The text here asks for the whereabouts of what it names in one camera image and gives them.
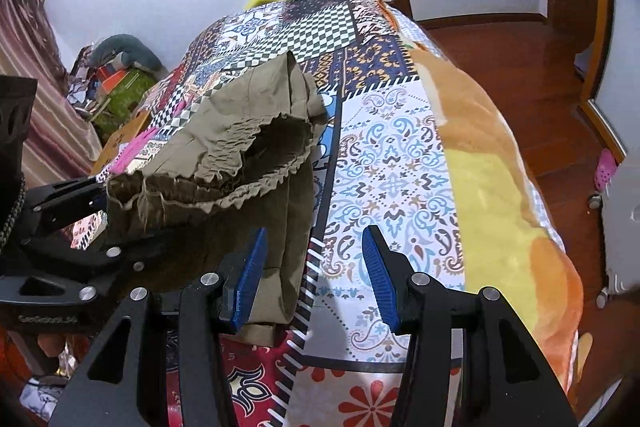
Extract white wheeled appliance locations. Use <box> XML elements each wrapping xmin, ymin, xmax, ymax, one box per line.
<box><xmin>587</xmin><ymin>162</ymin><xmax>640</xmax><ymax>309</ymax></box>

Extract olive green pants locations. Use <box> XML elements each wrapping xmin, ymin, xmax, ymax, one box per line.
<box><xmin>106</xmin><ymin>51</ymin><xmax>329</xmax><ymax>348</ymax></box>

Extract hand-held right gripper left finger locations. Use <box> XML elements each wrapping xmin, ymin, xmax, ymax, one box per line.
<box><xmin>48</xmin><ymin>227</ymin><xmax>269</xmax><ymax>427</ymax></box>

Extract wooden bedside table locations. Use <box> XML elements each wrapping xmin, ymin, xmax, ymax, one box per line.
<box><xmin>90</xmin><ymin>112</ymin><xmax>152</xmax><ymax>176</ymax></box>

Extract orange box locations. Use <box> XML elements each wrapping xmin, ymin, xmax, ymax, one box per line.
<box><xmin>97</xmin><ymin>64</ymin><xmax>127</xmax><ymax>94</ymax></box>

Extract pile of papers and bags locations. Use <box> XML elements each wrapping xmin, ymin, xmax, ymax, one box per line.
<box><xmin>67</xmin><ymin>47</ymin><xmax>117</xmax><ymax>108</ymax></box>

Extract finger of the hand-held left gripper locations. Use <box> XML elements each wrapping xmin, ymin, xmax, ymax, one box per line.
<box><xmin>0</xmin><ymin>227</ymin><xmax>173</xmax><ymax>309</ymax></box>
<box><xmin>22</xmin><ymin>174</ymin><xmax>109</xmax><ymax>229</ymax></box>

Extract red striped curtain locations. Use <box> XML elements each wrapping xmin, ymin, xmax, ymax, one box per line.
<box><xmin>0</xmin><ymin>0</ymin><xmax>104</xmax><ymax>194</ymax></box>

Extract pink slipper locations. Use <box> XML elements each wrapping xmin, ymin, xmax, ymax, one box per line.
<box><xmin>593</xmin><ymin>149</ymin><xmax>619</xmax><ymax>192</ymax></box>

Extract white sliding wardrobe door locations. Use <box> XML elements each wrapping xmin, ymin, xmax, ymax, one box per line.
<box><xmin>575</xmin><ymin>0</ymin><xmax>640</xmax><ymax>164</ymax></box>

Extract orange cloth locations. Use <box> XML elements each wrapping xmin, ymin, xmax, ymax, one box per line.
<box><xmin>0</xmin><ymin>326</ymin><xmax>32</xmax><ymax>384</ymax></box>

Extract patchwork printed bedsheet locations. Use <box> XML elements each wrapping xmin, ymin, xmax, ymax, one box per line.
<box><xmin>70</xmin><ymin>0</ymin><xmax>467</xmax><ymax>427</ymax></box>

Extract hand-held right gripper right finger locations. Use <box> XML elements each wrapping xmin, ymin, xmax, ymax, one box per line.
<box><xmin>361</xmin><ymin>224</ymin><xmax>576</xmax><ymax>427</ymax></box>

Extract yellow orange plush blanket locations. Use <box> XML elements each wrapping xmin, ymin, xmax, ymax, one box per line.
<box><xmin>385</xmin><ymin>2</ymin><xmax>584</xmax><ymax>409</ymax></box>

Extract pink cloth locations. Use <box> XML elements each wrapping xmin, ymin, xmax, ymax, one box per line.
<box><xmin>107</xmin><ymin>129</ymin><xmax>162</xmax><ymax>174</ymax></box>

